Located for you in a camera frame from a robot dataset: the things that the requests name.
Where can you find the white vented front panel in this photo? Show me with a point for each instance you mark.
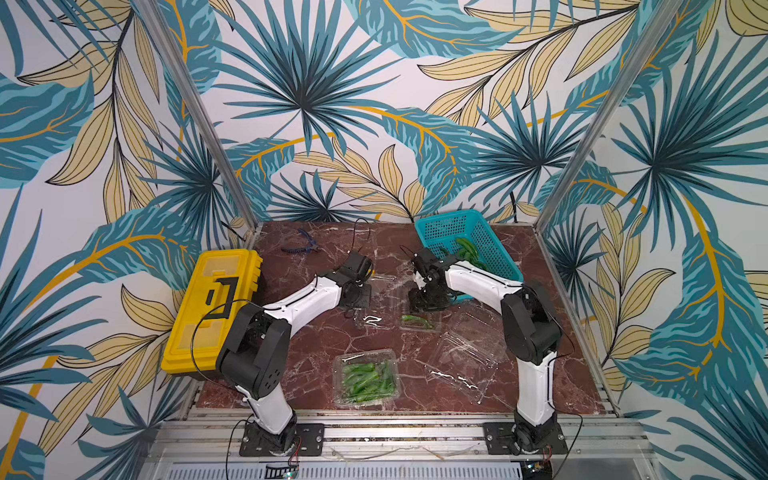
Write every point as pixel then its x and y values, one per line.
pixel 349 470

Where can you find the aluminium frame post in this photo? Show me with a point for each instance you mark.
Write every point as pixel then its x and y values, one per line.
pixel 636 60
pixel 160 33

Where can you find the left aluminium frame post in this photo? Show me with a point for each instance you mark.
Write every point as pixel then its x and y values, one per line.
pixel 160 33

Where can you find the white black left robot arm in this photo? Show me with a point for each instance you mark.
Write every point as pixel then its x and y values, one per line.
pixel 254 354

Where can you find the right aluminium frame post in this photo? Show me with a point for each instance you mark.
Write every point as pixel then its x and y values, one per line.
pixel 636 60

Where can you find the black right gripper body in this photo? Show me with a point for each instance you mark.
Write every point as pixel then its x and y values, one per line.
pixel 428 297

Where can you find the green peppers in basket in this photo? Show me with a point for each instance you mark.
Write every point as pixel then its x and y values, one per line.
pixel 465 250

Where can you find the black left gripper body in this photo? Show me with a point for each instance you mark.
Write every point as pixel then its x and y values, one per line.
pixel 361 298

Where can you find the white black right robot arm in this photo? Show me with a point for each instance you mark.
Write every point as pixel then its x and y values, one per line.
pixel 530 329

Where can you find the clear clamshell pepper container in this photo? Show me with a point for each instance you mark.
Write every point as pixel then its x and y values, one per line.
pixel 388 302
pixel 365 378

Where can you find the blue handled pliers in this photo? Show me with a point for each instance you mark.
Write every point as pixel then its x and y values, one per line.
pixel 309 245

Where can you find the teal perforated plastic basket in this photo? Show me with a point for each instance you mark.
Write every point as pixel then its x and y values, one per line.
pixel 443 229

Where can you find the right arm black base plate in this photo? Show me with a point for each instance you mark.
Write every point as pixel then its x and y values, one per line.
pixel 510 438

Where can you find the yellow plastic toolbox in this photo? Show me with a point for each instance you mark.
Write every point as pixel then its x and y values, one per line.
pixel 221 282

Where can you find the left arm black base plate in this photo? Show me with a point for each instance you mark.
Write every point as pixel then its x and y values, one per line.
pixel 304 439

